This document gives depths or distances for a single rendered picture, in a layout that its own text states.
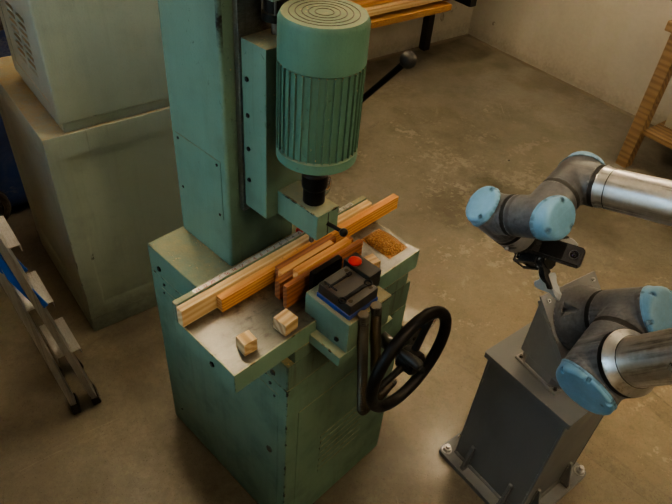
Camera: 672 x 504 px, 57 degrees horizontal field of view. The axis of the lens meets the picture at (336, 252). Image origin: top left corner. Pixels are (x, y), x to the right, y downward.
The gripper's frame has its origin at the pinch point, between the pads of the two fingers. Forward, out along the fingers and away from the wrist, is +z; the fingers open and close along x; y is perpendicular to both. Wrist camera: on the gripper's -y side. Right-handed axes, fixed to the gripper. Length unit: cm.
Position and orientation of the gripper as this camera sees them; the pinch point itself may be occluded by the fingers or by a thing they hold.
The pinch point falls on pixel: (571, 272)
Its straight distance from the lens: 164.1
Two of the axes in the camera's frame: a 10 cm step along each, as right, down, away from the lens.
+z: 7.0, 4.3, 5.6
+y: -6.0, -0.6, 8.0
